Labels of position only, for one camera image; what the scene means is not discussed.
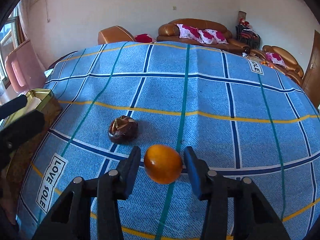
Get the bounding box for brown leather armchair right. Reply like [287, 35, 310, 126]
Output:
[250, 45, 304, 87]

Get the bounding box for pink floral cushion left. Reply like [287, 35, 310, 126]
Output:
[176, 24, 203, 43]

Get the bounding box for dark mangosteen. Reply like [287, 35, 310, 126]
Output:
[108, 115, 138, 144]

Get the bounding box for brown leather armchair left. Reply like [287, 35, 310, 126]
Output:
[98, 25, 136, 45]

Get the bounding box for gold metal tin tray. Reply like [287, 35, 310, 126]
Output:
[0, 88, 63, 193]

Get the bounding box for pink floral cushion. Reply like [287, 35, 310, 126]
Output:
[198, 29, 228, 44]
[176, 24, 203, 43]

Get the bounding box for small orange tangerine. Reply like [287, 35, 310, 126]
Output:
[144, 144, 183, 184]

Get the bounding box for pink cushion on armchair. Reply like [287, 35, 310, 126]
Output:
[265, 52, 287, 68]

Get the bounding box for blue plaid tablecloth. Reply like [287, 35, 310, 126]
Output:
[17, 42, 319, 239]

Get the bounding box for pink electric kettle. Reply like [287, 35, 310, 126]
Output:
[5, 40, 46, 94]

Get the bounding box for brown wooden door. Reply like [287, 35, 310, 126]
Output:
[302, 31, 320, 108]

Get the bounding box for person's left hand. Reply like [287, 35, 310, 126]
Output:
[1, 170, 16, 225]

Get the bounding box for coffee table with fruits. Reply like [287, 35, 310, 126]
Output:
[242, 51, 274, 68]

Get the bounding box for window with frame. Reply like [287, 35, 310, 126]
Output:
[0, 7, 25, 88]

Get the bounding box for red cushion on armchair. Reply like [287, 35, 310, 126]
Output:
[134, 34, 156, 43]

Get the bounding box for brown leather three-seat sofa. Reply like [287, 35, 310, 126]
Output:
[157, 18, 250, 55]

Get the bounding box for brown leather armchair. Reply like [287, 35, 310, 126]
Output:
[250, 45, 304, 87]
[98, 25, 136, 45]

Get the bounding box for stacked chairs with clothes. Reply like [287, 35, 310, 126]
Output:
[235, 11, 261, 49]

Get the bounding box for pink floral cushion right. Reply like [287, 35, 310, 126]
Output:
[198, 29, 228, 44]

